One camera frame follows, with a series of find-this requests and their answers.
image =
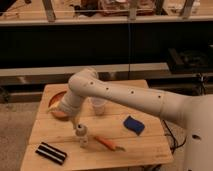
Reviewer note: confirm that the blue sponge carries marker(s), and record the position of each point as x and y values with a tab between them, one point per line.
134	125

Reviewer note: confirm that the wooden table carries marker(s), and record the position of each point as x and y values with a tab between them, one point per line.
148	148

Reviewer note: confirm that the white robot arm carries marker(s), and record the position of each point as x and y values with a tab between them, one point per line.
192	113

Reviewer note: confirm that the black box on shelf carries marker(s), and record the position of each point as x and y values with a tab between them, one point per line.
190	61

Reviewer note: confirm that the orange carrot toy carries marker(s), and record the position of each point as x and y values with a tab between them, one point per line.
108	143

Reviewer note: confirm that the clear plastic bottle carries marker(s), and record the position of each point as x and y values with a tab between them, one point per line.
82	134

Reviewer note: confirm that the black white striped block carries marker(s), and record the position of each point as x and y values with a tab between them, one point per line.
51	153

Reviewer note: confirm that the yellow banana toy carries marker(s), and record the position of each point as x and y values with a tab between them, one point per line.
53	107

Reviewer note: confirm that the orange round plate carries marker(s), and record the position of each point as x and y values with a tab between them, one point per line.
56	113

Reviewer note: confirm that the clear plastic cup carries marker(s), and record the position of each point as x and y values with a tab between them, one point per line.
98	105

